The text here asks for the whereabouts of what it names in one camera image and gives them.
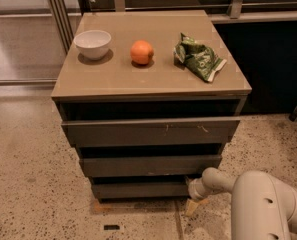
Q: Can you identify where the grey drawer cabinet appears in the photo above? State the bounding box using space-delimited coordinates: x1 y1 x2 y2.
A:
50 10 253 204

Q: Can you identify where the green crumpled chip bag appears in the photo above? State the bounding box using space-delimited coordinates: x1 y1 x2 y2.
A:
174 33 227 83

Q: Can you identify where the grey top drawer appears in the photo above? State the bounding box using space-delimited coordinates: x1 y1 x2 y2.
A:
62 117 240 147

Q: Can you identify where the grey middle drawer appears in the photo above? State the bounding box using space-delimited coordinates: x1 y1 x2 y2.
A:
80 155 222 177

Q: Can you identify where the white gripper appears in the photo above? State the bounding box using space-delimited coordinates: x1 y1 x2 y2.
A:
184 176 211 217

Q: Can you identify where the grey bottom drawer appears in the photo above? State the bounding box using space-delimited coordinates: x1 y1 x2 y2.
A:
92 182 188 199

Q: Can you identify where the grey drawer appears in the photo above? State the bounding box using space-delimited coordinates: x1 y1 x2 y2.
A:
92 182 188 199
80 155 222 177
62 117 240 147

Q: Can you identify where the white ceramic bowl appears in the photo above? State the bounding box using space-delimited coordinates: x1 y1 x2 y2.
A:
73 30 111 60

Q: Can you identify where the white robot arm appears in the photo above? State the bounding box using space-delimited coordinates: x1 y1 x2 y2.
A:
185 167 297 240

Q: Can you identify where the orange fruit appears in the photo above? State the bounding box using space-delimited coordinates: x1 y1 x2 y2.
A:
130 40 154 65

